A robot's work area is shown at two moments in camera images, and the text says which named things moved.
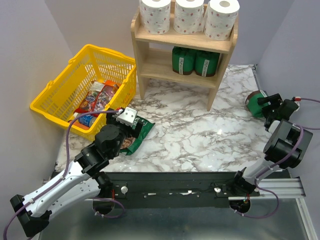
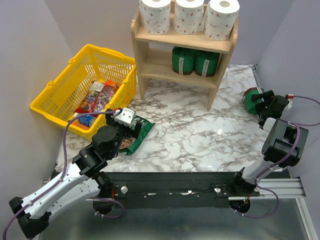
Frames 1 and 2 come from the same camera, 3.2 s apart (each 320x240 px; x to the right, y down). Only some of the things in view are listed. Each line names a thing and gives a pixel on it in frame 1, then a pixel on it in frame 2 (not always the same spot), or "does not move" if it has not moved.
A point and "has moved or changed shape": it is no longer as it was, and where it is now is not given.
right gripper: x=275 y=100 to x=269 y=94
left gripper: x=111 y=120 does not move
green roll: x=252 y=103 has moved or changed shape
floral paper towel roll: x=221 y=19 does not move
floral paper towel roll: x=188 y=17 does not move
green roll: x=183 y=60 does not move
